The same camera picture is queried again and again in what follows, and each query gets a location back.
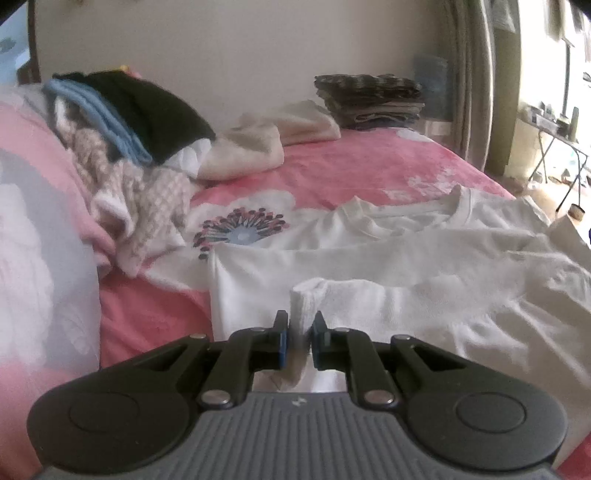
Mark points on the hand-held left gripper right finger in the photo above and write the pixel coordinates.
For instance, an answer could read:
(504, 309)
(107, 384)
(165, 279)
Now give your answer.
(316, 348)

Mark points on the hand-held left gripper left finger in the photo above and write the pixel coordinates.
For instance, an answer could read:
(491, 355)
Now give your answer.
(282, 348)

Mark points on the white bear-print sweatshirt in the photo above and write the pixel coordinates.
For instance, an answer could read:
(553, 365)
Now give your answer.
(415, 286)

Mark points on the pink floral blanket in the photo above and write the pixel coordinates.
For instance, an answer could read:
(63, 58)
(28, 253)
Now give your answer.
(360, 170)

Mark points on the beige patterned knit sweater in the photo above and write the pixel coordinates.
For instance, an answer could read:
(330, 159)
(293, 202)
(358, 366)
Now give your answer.
(138, 212)

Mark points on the white shirt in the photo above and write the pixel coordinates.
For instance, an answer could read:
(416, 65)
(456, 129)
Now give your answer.
(189, 159)

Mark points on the pale pink folded garment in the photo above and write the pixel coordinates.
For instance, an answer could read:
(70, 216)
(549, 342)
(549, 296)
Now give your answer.
(304, 122)

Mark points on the beige folded garment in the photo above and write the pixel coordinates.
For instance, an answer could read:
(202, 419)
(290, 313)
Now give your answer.
(383, 119)

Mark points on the white water dispenser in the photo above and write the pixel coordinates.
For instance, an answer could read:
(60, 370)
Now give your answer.
(438, 134)

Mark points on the dark plaid folded garment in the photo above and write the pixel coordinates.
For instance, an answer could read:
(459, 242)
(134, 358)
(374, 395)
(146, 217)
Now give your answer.
(369, 90)

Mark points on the black garment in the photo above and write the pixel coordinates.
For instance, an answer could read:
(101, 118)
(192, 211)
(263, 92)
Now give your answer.
(152, 115)

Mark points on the pink grey floral quilt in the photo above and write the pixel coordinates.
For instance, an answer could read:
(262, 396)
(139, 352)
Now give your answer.
(41, 230)

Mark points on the blue water bottle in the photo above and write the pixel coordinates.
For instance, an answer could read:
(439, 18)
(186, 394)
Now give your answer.
(431, 87)

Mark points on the light blue garment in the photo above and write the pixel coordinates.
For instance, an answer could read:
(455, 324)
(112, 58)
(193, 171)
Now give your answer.
(101, 120)

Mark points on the beige curtain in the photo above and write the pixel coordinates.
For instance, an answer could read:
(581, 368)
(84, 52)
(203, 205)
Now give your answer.
(480, 83)

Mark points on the metal folding table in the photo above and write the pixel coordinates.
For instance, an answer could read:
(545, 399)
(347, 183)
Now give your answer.
(549, 134)

